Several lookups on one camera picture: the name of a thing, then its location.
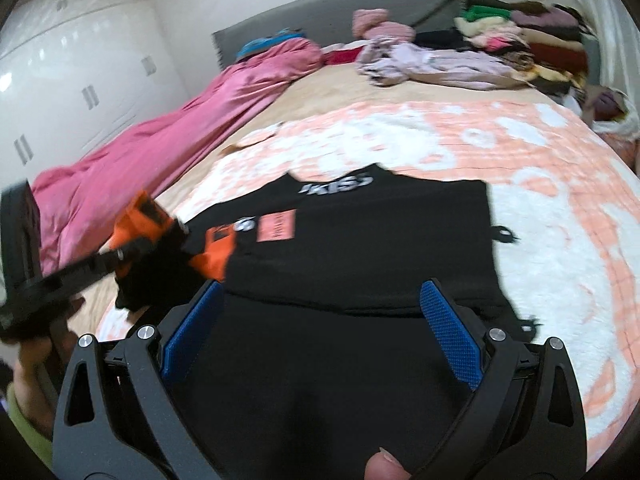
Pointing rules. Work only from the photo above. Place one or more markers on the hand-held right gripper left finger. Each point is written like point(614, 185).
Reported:
point(192, 332)

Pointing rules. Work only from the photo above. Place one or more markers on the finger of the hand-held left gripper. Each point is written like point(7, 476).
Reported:
point(215, 255)
point(142, 225)

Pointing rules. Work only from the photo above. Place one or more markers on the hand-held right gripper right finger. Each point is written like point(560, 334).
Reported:
point(452, 332)

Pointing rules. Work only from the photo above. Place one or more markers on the black garment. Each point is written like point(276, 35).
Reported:
point(360, 240)

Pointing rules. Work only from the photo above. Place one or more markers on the person's left forearm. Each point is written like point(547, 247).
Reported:
point(27, 435)

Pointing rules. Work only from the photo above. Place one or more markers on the white bag of clothes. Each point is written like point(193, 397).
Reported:
point(612, 110)

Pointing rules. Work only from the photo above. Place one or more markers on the pile of folded clothes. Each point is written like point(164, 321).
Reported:
point(540, 35)

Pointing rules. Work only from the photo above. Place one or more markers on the person's left hand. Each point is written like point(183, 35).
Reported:
point(32, 370)

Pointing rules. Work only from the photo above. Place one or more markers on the person's right hand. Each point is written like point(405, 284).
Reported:
point(387, 467)

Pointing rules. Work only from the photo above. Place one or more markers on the pink duvet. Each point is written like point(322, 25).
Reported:
point(150, 160)

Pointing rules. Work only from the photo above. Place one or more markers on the pink and white blanket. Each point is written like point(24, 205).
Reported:
point(550, 210)

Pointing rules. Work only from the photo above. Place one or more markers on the white wardrobe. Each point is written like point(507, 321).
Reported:
point(75, 60)

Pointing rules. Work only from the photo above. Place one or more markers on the beige bed sheet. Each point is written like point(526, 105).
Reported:
point(320, 95)

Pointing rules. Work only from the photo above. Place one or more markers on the blue cloth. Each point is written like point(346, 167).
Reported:
point(260, 45)

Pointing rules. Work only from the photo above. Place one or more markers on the red cloth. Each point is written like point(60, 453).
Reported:
point(344, 55)

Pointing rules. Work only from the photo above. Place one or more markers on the lilac garment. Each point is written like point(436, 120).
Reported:
point(435, 67)

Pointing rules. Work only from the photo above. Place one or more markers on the pink fuzzy garment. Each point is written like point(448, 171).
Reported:
point(380, 25)

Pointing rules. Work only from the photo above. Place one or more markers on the black cloth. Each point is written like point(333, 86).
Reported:
point(442, 40)

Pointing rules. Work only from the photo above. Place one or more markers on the cream satin curtain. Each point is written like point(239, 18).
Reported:
point(615, 35)

